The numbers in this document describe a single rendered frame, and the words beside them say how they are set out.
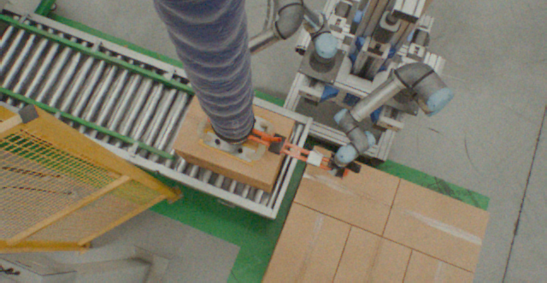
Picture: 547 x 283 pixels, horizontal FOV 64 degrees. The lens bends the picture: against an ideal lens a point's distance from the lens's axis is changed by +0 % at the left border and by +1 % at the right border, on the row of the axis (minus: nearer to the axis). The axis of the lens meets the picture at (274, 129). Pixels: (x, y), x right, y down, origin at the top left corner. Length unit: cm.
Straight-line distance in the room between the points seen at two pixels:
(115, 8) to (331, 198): 245
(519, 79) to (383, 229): 190
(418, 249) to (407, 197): 33
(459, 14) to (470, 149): 118
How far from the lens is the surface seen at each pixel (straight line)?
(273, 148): 232
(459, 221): 308
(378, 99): 202
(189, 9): 103
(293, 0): 204
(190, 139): 252
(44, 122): 153
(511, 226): 384
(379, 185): 294
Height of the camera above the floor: 336
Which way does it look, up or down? 75 degrees down
